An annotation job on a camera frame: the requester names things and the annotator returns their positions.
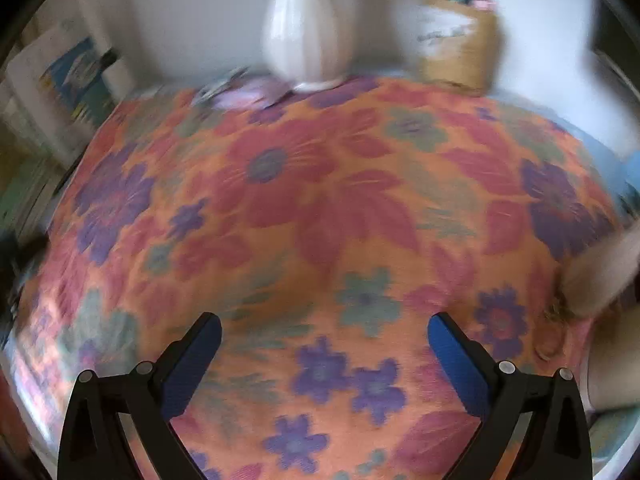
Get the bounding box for patterned fabric hair tie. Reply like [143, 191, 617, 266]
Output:
[194, 67, 253, 105]

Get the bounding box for beige cylindrical appliance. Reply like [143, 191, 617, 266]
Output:
[587, 305, 640, 416]

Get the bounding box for floral orange tablecloth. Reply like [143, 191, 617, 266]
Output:
[0, 75, 631, 480]

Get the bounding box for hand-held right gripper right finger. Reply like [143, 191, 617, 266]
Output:
[427, 312, 593, 480]

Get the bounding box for row of books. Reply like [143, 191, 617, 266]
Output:
[0, 20, 133, 241]

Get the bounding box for black monitor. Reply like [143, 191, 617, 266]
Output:
[595, 10, 640, 111]

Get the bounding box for brass key ring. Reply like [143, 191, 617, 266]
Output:
[535, 300, 576, 361]

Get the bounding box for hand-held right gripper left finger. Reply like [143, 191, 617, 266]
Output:
[57, 312, 223, 480]

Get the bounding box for beige round purse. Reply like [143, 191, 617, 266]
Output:
[562, 220, 640, 318]

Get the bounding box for white ribbed vase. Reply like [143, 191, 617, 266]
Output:
[261, 0, 357, 92]

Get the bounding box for cardboard pen holder with pens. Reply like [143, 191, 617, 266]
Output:
[417, 0, 501, 93]

